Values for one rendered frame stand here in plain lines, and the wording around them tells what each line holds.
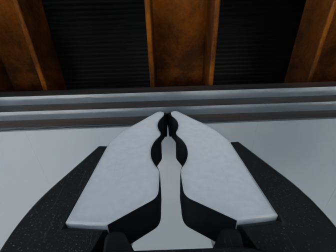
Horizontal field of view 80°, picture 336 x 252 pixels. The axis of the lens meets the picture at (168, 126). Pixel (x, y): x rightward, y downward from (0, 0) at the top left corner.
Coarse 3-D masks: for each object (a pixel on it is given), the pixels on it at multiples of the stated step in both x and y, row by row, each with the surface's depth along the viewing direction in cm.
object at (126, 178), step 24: (144, 120) 11; (120, 144) 9; (144, 144) 9; (96, 168) 8; (120, 168) 8; (144, 168) 8; (96, 192) 7; (120, 192) 7; (144, 192) 7; (72, 216) 6; (96, 216) 6; (120, 216) 6; (144, 216) 7
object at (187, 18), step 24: (144, 0) 21; (168, 0) 25; (192, 0) 25; (216, 0) 21; (168, 24) 26; (192, 24) 26; (216, 24) 22; (168, 48) 28; (192, 48) 28; (168, 72) 29; (192, 72) 29
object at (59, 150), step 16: (48, 128) 14; (64, 128) 14; (80, 128) 14; (96, 128) 14; (112, 128) 14; (32, 144) 14; (48, 144) 15; (64, 144) 15; (80, 144) 15; (96, 144) 15; (48, 160) 15; (64, 160) 15; (80, 160) 15; (48, 176) 16; (144, 240) 21
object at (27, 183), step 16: (0, 144) 14; (16, 144) 14; (0, 160) 15; (16, 160) 15; (32, 160) 15; (0, 176) 16; (16, 176) 16; (32, 176) 16; (0, 192) 17; (16, 192) 17; (32, 192) 17; (0, 208) 18; (16, 208) 18; (0, 224) 19; (16, 224) 19; (0, 240) 20
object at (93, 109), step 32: (0, 96) 15; (32, 96) 15; (64, 96) 15; (96, 96) 15; (128, 96) 15; (160, 96) 15; (192, 96) 16; (224, 96) 16; (256, 96) 16; (288, 96) 16; (320, 96) 16; (0, 128) 14; (32, 128) 14
